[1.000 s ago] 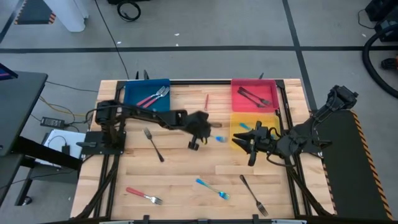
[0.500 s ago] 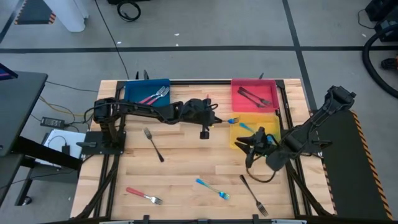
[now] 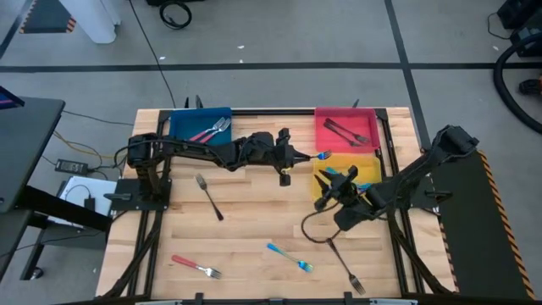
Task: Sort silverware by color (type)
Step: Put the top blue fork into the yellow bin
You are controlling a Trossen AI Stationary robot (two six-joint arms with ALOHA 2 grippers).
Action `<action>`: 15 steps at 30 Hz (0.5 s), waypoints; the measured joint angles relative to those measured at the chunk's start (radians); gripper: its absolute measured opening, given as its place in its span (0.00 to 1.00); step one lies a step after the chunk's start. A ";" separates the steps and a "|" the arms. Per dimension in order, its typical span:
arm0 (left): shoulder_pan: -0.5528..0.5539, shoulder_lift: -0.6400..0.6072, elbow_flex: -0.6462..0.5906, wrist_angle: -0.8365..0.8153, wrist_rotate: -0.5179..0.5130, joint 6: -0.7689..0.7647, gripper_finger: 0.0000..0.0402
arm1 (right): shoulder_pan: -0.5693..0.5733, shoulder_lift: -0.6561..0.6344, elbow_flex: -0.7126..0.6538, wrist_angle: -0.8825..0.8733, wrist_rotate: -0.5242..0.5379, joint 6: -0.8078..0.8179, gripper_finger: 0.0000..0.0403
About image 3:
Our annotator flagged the long black floor cable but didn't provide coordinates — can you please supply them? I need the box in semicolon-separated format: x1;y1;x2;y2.
128;0;177;109

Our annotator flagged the black and orange item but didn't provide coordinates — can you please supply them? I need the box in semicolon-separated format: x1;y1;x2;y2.
518;77;542;97

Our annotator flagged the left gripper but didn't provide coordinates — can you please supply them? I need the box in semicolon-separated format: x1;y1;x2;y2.
274;127;318;188

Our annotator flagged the white paper sheet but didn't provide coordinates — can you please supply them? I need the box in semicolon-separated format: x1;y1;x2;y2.
58;175;119;217

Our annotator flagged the black hazard-striped platform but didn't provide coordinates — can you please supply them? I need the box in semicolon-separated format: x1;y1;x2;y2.
19;0;78;35
430;148;537;301

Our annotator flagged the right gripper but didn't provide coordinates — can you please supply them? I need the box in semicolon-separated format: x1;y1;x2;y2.
314;165;376;232

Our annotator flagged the black power brick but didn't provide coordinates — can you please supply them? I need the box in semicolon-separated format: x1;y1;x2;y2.
54;158;90;175

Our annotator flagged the coiled black cable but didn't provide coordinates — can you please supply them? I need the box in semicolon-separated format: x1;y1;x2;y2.
158;0;194;31

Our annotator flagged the black equipment case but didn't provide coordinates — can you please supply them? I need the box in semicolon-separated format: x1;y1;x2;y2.
486;0;542;58

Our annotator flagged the black desk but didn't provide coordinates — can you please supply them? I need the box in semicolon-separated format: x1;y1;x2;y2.
0;96;112;280

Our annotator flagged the black aluminium table frame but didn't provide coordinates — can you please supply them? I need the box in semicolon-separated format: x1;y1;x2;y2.
101;108;458;300

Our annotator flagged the white pillar base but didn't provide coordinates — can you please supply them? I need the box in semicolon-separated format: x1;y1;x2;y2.
58;0;122;45

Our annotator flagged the thick black hose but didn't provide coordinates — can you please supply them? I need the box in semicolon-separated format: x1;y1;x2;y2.
493;32;542;136

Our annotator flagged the red plastic bin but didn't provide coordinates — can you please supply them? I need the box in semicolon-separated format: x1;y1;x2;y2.
313;106;381;154

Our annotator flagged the blue plastic bin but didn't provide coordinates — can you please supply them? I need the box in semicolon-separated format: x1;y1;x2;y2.
168;107;234;147

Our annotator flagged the laptop screen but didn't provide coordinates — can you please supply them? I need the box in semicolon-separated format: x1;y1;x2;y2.
0;86;25;110

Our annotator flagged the yellow plastic bin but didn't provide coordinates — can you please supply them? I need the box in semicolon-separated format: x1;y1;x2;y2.
312;152;383;203

